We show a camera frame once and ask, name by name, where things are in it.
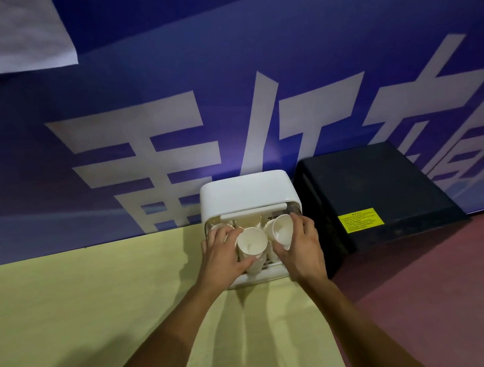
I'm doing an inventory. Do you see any person's right hand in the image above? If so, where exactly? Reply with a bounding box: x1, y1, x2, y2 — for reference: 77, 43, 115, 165
269, 209, 330, 290

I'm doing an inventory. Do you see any person's left hand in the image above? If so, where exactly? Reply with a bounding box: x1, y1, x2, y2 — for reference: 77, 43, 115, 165
192, 222, 260, 297

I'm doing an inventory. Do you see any white paper cup stack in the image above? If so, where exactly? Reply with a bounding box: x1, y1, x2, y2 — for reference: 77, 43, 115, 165
235, 225, 272, 276

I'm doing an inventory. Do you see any person's right forearm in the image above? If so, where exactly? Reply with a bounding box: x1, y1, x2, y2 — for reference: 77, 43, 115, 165
298, 266, 429, 367

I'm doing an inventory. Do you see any person's left forearm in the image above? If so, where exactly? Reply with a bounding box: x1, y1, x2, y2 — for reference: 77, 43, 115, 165
83, 280, 240, 367

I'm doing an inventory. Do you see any white plastic cup cabinet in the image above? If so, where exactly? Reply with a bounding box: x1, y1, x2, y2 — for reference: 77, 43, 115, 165
197, 168, 310, 292

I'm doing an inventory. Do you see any yellow warning label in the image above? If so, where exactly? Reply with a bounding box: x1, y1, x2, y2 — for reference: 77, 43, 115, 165
337, 206, 385, 235

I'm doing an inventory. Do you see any black box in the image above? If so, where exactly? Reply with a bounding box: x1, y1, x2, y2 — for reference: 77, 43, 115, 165
291, 134, 476, 282

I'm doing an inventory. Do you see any blue banner with white characters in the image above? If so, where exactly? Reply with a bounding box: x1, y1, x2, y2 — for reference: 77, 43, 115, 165
0, 0, 484, 268

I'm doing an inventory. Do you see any yellow tablecloth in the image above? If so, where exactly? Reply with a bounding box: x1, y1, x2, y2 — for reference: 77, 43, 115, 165
0, 212, 351, 367

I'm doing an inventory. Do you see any white sheet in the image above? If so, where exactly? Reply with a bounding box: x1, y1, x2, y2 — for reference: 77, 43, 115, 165
0, 0, 79, 75

